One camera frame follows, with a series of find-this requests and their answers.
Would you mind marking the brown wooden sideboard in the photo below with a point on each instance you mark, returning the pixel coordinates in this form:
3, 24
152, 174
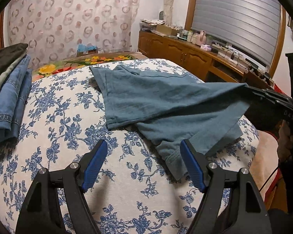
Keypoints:
207, 66

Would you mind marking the stack of papers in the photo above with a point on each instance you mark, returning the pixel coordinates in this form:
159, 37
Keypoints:
150, 24

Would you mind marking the black folded garment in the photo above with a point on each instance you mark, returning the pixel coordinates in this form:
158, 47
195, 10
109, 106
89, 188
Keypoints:
9, 54

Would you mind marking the teal blue pants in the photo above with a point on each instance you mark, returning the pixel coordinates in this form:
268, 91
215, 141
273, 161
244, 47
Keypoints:
169, 108

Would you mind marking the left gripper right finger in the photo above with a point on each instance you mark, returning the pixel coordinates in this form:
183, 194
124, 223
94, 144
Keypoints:
196, 165

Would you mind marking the blue floral white bedsheet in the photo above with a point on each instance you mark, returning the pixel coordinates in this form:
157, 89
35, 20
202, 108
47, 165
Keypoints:
64, 118

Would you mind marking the colourful floral blanket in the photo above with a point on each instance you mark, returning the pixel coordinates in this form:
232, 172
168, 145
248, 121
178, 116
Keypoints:
56, 67

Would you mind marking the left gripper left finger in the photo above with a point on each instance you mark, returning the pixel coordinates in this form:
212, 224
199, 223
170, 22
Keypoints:
91, 164

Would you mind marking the blue denim folded jeans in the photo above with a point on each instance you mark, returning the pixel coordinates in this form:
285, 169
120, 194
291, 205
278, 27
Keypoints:
13, 96

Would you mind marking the cardboard box with blue cloth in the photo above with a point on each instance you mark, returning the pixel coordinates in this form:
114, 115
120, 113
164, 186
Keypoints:
86, 49

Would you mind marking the person's right hand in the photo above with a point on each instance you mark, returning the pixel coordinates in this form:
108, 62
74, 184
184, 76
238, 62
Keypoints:
285, 142

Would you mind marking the grey window blind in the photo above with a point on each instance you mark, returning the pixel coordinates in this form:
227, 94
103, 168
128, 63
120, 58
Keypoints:
251, 25

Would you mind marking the ring patterned sheer curtain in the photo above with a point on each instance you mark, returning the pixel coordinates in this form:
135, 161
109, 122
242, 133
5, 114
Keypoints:
54, 29

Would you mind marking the pink bottle on sideboard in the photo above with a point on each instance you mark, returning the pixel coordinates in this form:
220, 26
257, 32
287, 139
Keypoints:
201, 38

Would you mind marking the cardboard box on sideboard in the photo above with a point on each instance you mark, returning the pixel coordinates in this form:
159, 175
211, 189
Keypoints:
168, 29

